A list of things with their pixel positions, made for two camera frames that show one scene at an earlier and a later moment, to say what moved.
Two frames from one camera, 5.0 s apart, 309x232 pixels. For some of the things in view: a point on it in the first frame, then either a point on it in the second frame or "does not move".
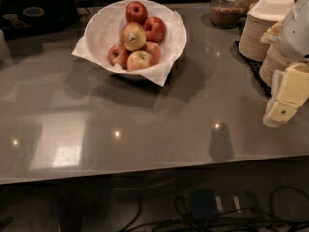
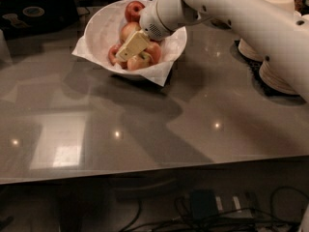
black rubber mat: (254, 67) does not move
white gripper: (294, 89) to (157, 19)
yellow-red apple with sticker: (132, 36) does not move
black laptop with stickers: (40, 14) does not move
